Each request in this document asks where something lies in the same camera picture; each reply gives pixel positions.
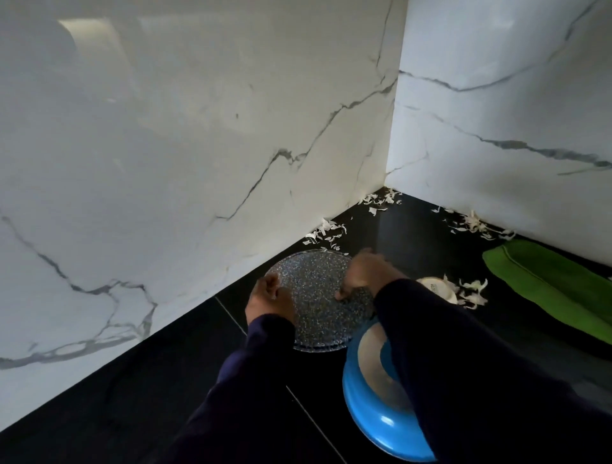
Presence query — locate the person's left hand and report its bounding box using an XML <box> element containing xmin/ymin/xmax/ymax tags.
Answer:
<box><xmin>244</xmin><ymin>273</ymin><xmax>297</xmax><ymax>326</ymax></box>

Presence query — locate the person's right hand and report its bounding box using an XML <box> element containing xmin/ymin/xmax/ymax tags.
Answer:
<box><xmin>334</xmin><ymin>248</ymin><xmax>410</xmax><ymax>302</ymax></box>

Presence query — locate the grey speckled plate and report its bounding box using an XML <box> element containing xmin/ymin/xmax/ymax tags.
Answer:
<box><xmin>264</xmin><ymin>248</ymin><xmax>376</xmax><ymax>354</ymax></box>

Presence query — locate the white cup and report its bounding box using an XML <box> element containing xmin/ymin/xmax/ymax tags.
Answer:
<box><xmin>416</xmin><ymin>276</ymin><xmax>459</xmax><ymax>305</ymax></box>

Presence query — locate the blue saucepan with black handle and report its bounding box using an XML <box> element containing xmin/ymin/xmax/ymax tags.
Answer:
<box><xmin>342</xmin><ymin>317</ymin><xmax>439</xmax><ymax>463</ymax></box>

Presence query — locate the green leaf plate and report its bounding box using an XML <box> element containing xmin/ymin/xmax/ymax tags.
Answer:
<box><xmin>481</xmin><ymin>238</ymin><xmax>612</xmax><ymax>346</ymax></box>

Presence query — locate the person's right forearm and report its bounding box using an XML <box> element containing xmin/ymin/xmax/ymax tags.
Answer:
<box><xmin>372</xmin><ymin>279</ymin><xmax>612</xmax><ymax>464</ymax></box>

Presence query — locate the person's left forearm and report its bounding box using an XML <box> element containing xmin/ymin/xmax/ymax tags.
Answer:
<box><xmin>157</xmin><ymin>313</ymin><xmax>307</xmax><ymax>464</ymax></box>

